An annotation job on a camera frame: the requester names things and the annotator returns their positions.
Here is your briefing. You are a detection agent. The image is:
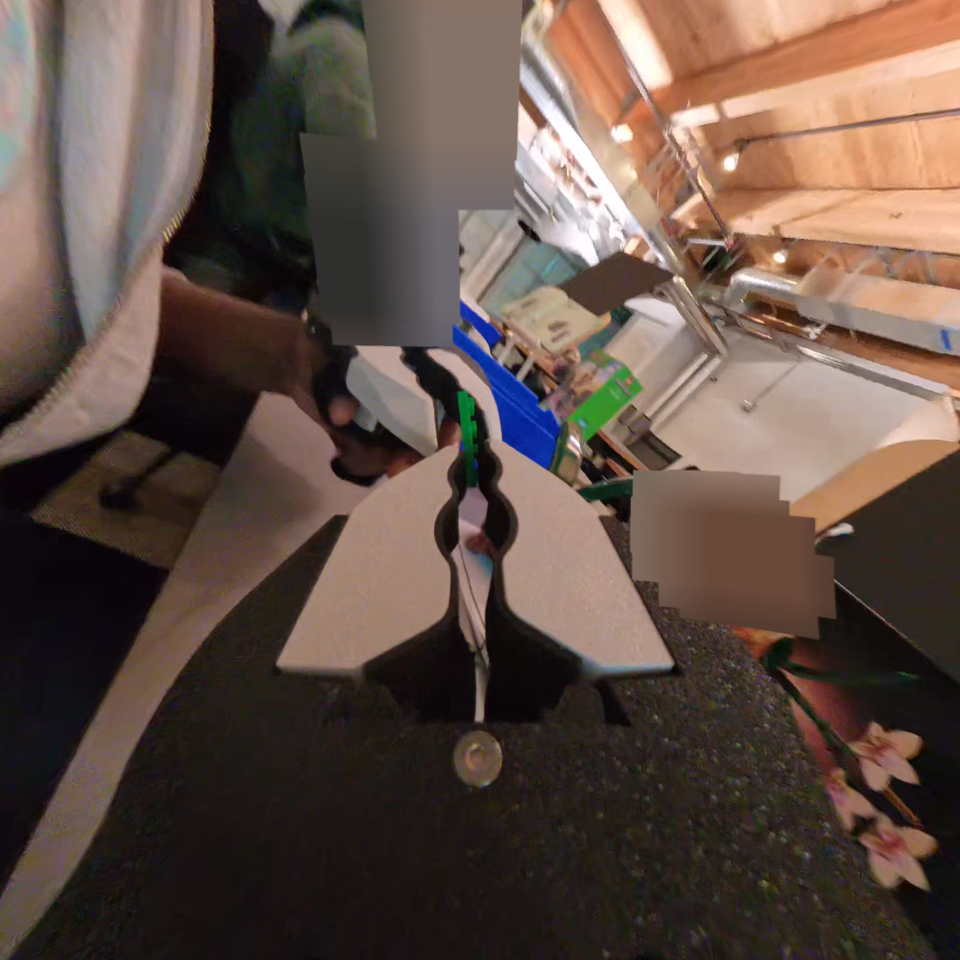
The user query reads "green cardboard box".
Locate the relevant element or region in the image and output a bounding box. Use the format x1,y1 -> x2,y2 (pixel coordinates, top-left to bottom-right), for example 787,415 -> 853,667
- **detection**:
566,351 -> 646,445

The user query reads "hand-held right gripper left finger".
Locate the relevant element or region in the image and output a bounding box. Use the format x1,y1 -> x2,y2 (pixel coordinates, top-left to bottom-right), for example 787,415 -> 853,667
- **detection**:
274,446 -> 481,723

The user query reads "black orchid print box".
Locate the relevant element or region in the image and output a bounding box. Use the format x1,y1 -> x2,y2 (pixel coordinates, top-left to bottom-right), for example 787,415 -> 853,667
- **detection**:
731,622 -> 960,901

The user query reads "black divider panel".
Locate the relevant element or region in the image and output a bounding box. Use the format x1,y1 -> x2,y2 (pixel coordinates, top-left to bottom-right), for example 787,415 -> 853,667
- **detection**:
816,450 -> 960,680

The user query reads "person's dark shirt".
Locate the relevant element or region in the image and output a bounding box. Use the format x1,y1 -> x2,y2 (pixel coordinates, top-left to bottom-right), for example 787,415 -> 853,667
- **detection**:
168,0 -> 376,316

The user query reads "person's beige zip jacket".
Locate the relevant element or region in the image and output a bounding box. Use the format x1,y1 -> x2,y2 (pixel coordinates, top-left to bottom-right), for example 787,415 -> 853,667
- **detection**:
0,0 -> 219,468

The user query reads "metal air duct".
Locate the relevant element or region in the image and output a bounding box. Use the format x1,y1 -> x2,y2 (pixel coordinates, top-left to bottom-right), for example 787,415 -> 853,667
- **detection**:
723,266 -> 960,355

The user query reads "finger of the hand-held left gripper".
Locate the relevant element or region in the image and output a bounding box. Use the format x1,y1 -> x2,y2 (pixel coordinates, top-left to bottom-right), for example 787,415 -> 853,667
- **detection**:
347,349 -> 441,457
408,348 -> 501,453

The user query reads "person's left forearm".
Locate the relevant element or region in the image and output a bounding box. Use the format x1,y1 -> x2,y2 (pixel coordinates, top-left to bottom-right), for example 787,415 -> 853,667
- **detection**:
159,268 -> 324,410

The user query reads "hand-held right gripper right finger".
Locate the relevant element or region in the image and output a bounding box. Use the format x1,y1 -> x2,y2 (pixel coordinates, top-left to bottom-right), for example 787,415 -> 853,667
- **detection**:
483,441 -> 678,723

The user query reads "bright green toy brick plate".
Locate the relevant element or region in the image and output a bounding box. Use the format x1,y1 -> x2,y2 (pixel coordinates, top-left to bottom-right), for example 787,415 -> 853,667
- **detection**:
456,388 -> 483,490

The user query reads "blue plastic bin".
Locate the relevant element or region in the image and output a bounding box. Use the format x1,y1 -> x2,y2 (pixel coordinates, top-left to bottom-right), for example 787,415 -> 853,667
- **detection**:
452,300 -> 565,472

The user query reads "person's left hand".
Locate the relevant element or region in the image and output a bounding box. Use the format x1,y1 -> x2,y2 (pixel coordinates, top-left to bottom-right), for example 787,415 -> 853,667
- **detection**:
288,322 -> 466,487

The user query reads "tan curved board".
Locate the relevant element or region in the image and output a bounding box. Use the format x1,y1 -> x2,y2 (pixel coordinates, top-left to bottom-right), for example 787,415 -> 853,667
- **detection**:
789,438 -> 960,535

